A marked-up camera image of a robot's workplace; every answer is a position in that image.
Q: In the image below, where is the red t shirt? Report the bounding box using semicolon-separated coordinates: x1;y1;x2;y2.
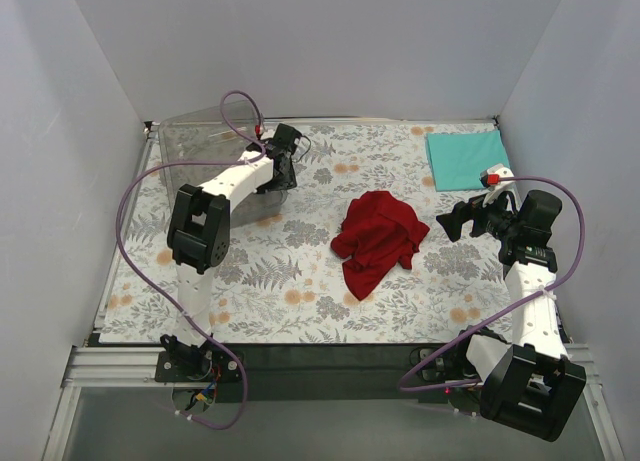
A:
330;191;430;301

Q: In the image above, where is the clear plastic bin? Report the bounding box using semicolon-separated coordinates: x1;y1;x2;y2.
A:
158;106;287;228

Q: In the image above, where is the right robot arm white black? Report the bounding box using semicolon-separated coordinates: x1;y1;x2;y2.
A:
436;190;586;442

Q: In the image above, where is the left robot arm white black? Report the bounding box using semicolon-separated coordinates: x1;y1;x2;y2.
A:
160;124;303;381

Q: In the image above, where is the folded teal t shirt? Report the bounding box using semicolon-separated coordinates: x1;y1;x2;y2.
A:
426;130;510;192

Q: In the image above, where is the floral table mat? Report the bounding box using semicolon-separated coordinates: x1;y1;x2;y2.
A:
98;122;510;344

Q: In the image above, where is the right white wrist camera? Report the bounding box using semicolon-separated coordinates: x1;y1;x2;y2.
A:
480;164;514;206

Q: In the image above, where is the aluminium frame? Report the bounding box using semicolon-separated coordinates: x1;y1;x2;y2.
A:
42;343;166;461

